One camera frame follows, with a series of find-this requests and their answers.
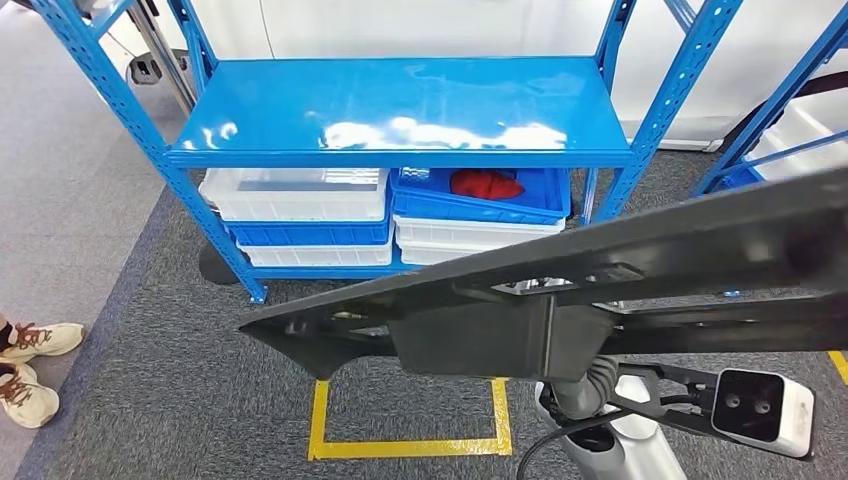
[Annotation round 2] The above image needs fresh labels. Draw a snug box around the white car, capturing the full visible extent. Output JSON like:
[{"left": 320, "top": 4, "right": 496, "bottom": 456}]
[{"left": 99, "top": 0, "right": 848, "bottom": 154}]

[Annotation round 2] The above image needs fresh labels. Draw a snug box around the blue plastic bin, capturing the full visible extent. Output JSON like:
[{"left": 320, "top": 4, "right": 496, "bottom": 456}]
[
  {"left": 225, "top": 211, "right": 393, "bottom": 248},
  {"left": 390, "top": 167, "right": 572, "bottom": 227}
]

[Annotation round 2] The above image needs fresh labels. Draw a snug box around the red part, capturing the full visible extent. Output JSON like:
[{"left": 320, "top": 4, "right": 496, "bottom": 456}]
[{"left": 450, "top": 170, "right": 526, "bottom": 201}]

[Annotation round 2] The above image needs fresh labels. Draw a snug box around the black plastic plate bracket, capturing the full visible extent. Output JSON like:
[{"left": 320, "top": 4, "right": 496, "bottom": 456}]
[{"left": 238, "top": 165, "right": 848, "bottom": 382}]

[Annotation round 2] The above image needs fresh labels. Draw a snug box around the black cable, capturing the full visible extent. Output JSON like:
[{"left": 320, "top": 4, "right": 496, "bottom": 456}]
[{"left": 515, "top": 396, "right": 697, "bottom": 480}]

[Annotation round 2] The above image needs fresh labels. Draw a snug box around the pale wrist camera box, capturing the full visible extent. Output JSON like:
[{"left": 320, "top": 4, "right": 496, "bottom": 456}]
[{"left": 710, "top": 368, "right": 816, "bottom": 460}]

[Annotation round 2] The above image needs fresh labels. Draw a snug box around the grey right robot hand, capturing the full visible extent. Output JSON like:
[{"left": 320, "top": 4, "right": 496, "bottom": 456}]
[{"left": 551, "top": 374, "right": 598, "bottom": 422}]

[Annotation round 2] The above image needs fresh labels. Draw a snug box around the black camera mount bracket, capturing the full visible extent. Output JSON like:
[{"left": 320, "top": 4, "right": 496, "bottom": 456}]
[{"left": 609, "top": 362, "right": 723, "bottom": 440}]

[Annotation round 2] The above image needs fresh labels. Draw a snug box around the blue metal shelf rack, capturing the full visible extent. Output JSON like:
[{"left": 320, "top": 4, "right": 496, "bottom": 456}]
[
  {"left": 662, "top": 0, "right": 848, "bottom": 200},
  {"left": 29, "top": 0, "right": 747, "bottom": 305}
]

